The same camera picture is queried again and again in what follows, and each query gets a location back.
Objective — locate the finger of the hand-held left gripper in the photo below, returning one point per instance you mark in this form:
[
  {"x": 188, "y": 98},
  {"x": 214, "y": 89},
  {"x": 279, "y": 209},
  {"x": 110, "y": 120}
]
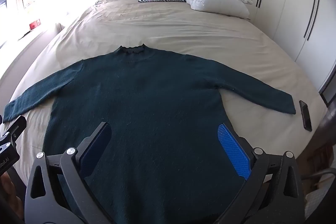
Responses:
[{"x": 15, "y": 128}]

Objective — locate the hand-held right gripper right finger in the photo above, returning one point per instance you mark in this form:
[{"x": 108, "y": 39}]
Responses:
[{"x": 233, "y": 150}]

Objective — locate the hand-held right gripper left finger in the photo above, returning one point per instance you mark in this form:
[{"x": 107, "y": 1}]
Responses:
[{"x": 97, "y": 145}]

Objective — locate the dark green knit sweater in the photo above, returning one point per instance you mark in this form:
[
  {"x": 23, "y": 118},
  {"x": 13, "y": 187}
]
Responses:
[{"x": 157, "y": 98}]

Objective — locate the black smartphone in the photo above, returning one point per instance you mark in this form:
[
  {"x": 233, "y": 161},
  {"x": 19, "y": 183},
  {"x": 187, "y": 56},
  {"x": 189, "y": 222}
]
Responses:
[{"x": 305, "y": 116}]

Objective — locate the small red box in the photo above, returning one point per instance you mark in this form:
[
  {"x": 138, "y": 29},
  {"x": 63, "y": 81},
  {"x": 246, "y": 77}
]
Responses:
[{"x": 34, "y": 24}]

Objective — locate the bed with beige sheet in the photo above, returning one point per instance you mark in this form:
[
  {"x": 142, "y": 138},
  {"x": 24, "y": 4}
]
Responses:
[{"x": 170, "y": 27}]

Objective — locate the white pillow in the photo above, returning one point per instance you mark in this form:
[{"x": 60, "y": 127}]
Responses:
[{"x": 220, "y": 5}]

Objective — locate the white wardrobe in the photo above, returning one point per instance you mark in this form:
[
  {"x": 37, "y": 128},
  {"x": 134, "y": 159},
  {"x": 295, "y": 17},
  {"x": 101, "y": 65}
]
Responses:
[{"x": 286, "y": 3}]

